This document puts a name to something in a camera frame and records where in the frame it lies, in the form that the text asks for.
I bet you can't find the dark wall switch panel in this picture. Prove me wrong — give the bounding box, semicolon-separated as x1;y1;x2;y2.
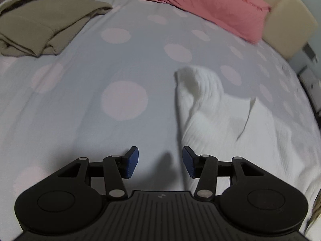
303;43;318;62

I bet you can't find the pink pillow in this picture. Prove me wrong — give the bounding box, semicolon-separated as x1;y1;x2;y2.
138;0;272;44

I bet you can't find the beige padded headboard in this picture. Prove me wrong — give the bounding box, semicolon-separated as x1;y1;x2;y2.
234;0;319;61

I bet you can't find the khaki garment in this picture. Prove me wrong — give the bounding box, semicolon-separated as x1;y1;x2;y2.
0;0;113;57

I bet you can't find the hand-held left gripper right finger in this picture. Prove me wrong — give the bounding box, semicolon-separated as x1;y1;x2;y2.
182;146;264;202

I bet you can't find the white black nightstand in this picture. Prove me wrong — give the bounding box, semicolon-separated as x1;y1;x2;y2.
298;66;321;113

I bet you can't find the large white crinkled garment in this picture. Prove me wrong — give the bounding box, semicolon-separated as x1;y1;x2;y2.
174;65;320;234

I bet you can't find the grey polka dot bed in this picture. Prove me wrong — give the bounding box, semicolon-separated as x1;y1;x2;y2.
0;0;321;241

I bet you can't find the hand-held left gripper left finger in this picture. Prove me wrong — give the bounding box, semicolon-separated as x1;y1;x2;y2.
58;146;139;202

